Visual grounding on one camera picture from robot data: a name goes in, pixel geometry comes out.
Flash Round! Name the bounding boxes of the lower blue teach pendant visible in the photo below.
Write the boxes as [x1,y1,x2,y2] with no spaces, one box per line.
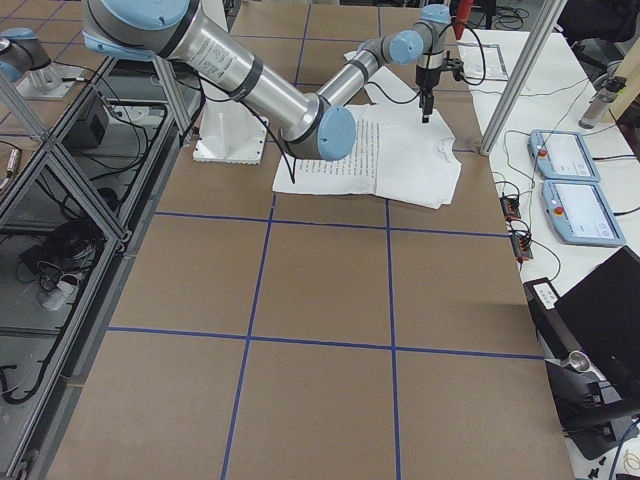
[542,180,626,247]

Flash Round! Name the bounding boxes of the blue teach pendant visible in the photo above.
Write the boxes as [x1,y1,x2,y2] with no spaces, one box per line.
[528,129,600,183]
[542,180,626,247]

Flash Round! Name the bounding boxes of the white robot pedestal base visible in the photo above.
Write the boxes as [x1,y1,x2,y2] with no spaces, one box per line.
[193,100,267,165]

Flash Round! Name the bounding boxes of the grey water bottle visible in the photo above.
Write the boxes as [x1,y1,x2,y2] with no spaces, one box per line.
[578,76,626,129]

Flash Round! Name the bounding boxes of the white long-sleeve printed shirt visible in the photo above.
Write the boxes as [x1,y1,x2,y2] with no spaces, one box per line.
[272,67,461,209]

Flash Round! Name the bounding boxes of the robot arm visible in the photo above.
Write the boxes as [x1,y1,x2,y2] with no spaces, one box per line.
[317,4,463,123]
[82,1,356,161]

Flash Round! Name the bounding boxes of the clear plastic bag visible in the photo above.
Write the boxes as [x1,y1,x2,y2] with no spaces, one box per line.
[458,42,509,81]

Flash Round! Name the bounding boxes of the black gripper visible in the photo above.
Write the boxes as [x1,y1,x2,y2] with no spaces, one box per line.
[416,66,441,124]

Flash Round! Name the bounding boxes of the red fire extinguisher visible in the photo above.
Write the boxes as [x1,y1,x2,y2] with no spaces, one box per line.
[453,0,474,40]

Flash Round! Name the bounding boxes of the upper blue teach pendant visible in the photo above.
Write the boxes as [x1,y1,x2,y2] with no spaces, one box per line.
[528,129,600,183]

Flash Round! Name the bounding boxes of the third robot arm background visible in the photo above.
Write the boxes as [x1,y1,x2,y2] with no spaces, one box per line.
[1,27,85,101]

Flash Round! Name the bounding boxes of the black power supply box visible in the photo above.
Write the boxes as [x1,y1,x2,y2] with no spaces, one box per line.
[62,95,109,149]

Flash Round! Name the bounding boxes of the aluminium frame post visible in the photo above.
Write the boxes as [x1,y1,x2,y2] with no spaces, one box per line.
[479,0,567,156]

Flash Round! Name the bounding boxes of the orange black adapter board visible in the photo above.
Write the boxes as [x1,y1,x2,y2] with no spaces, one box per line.
[500,195,522,222]

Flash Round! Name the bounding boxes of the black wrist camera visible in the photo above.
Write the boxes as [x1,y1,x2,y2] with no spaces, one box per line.
[442,57,465,82]

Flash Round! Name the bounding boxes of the black laptop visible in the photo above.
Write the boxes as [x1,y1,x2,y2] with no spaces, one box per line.
[555,246,639,398]

